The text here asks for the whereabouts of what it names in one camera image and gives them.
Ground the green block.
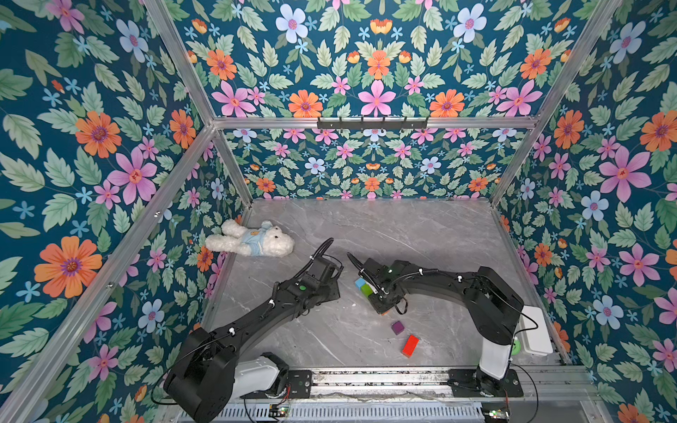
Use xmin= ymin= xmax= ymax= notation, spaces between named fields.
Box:
xmin=361 ymin=285 xmax=373 ymax=298

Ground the purple cube block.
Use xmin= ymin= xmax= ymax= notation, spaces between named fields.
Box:
xmin=391 ymin=321 xmax=405 ymax=335

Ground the red block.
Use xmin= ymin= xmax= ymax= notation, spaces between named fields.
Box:
xmin=402 ymin=335 xmax=420 ymax=358

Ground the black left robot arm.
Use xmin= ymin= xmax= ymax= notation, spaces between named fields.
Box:
xmin=163 ymin=254 xmax=343 ymax=422

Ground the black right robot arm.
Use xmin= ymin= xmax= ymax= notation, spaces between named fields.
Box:
xmin=347 ymin=253 xmax=525 ymax=397

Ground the white teddy bear plush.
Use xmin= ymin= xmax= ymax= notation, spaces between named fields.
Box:
xmin=206 ymin=220 xmax=294 ymax=257

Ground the green tape roll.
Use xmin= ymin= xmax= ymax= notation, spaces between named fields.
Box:
xmin=511 ymin=338 xmax=522 ymax=356

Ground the white box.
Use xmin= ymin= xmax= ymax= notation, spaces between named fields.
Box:
xmin=516 ymin=306 xmax=554 ymax=357

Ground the black hook rack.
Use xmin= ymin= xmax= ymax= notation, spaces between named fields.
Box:
xmin=317 ymin=117 xmax=428 ymax=130

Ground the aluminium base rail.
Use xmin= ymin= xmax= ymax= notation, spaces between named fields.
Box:
xmin=163 ymin=366 xmax=604 ymax=403

